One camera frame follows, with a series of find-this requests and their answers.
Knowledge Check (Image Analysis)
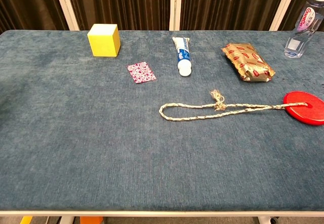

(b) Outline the beige braided rope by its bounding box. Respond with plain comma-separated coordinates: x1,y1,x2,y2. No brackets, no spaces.
158,89,309,122

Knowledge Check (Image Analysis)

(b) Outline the red round lid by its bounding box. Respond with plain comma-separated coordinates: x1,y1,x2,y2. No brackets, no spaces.
282,91,324,126

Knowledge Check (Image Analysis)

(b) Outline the pink patterned card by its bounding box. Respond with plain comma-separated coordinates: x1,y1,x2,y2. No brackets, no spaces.
127,61,157,84

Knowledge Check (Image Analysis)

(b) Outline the white blue toothpaste tube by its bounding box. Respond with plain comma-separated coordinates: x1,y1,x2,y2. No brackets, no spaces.
172,36,192,77

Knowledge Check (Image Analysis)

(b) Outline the blue table cloth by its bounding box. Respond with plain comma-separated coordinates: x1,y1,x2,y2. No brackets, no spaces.
0,30,324,211

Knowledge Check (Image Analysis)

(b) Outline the yellow cube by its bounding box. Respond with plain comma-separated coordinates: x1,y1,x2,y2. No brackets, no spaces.
87,23,122,58

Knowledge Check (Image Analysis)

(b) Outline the gold red snack packet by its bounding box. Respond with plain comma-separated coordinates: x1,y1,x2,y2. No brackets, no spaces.
221,42,276,83

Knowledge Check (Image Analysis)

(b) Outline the dark brown curtain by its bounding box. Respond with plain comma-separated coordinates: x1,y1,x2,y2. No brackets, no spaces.
0,0,324,32

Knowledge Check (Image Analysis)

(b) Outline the orange box under table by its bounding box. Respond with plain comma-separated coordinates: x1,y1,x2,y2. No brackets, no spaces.
80,216,104,224

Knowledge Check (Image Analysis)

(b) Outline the clear plastic water bottle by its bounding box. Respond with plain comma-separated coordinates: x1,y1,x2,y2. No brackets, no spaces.
283,0,324,59

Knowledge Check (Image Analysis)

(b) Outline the white frame post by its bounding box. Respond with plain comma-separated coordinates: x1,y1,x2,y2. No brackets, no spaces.
52,0,80,31
269,0,301,31
169,0,183,31

